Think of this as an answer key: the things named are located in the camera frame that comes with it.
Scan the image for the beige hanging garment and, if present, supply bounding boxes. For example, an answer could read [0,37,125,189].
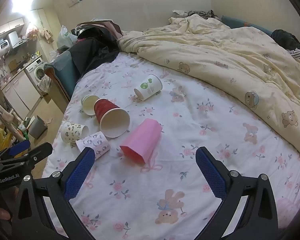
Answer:
[40,29,54,43]

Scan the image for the grey trash bin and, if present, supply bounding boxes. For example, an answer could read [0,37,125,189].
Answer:
[29,116,49,139]

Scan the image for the red paper cup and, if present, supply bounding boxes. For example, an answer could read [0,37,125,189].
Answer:
[94,98,130,139]

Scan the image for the white washing machine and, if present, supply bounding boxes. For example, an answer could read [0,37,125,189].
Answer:
[25,57,47,90]

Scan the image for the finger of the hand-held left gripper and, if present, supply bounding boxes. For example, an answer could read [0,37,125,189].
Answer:
[0,142,53,171]
[0,140,31,162]

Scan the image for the black garment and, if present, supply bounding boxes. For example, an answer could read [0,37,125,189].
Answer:
[70,26,120,78]

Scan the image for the dark patterned cloth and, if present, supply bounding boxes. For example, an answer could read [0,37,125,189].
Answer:
[172,9,220,20]

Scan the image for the blue padded headboard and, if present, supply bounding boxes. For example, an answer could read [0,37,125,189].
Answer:
[221,16,275,37]

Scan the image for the white wall cabinets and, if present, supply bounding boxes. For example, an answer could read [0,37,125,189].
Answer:
[0,17,25,40]

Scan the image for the person's left hand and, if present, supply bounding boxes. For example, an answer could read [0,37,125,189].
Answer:
[0,202,12,222]

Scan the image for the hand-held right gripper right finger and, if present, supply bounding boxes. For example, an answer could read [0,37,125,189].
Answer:
[195,146,279,240]

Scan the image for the striped garment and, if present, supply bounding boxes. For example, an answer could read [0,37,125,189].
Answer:
[287,48,300,60]

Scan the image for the white cup with pink print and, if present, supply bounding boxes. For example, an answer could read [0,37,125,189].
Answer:
[76,131,110,160]

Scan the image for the white cup with green print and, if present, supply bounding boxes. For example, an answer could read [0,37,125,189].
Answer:
[134,74,163,102]

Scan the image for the cream bear-print duvet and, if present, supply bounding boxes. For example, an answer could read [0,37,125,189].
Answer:
[117,14,300,163]

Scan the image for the dark green garment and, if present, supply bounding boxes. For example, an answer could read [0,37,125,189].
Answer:
[272,29,300,53]

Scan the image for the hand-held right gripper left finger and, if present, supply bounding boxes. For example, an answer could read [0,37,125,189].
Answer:
[11,147,97,240]

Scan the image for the pink plastic cup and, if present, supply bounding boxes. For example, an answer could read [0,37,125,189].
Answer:
[120,118,163,165]

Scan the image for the white cup with black print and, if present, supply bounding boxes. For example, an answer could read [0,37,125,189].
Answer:
[60,121,89,144]

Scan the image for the white floral bed sheet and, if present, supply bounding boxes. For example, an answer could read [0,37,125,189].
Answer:
[41,52,300,240]

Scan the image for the plain cream paper cup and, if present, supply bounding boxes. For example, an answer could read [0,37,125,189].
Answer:
[81,95,100,116]

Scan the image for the white range hood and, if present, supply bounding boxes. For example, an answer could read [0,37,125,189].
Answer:
[7,31,22,49]

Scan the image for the teal padded bed frame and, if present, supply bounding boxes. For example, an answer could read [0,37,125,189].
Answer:
[44,51,81,108]

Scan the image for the brown garment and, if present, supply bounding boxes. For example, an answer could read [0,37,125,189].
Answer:
[76,20,123,38]

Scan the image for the light hanging towel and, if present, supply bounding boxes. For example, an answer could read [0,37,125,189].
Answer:
[38,76,52,93]

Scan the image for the pink hanging garment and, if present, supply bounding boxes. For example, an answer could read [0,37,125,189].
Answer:
[26,25,39,41]

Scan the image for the white kitchen base cabinets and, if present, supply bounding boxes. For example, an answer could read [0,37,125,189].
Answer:
[0,68,42,112]

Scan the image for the white plastic bag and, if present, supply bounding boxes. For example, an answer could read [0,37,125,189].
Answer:
[57,25,78,48]

